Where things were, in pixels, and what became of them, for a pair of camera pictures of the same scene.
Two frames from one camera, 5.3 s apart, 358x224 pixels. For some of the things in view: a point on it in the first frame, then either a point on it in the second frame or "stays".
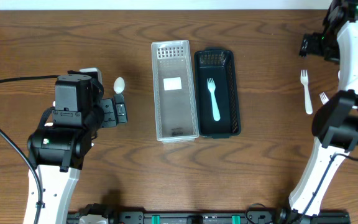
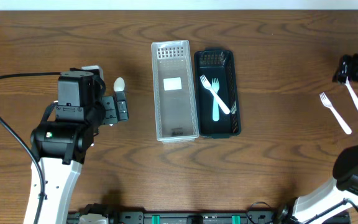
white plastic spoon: [119, 85] stays
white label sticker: [172, 83] stays
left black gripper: [108, 112] stays
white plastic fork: [304, 79] to [206, 84]
